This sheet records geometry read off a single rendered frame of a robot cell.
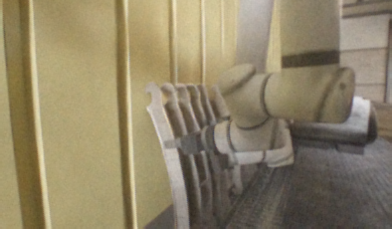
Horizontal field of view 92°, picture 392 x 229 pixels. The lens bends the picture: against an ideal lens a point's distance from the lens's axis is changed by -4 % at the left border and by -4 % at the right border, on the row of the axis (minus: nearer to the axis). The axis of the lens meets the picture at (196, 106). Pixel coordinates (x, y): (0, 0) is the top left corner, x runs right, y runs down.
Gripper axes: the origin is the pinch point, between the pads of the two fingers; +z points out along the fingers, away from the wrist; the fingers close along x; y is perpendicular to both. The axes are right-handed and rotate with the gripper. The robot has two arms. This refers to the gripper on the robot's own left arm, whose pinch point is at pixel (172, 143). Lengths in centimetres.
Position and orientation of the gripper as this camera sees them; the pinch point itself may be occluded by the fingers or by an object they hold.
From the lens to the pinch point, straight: 64.5
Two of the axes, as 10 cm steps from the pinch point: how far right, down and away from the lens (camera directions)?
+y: -2.0, -9.8, 0.3
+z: -8.4, 1.9, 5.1
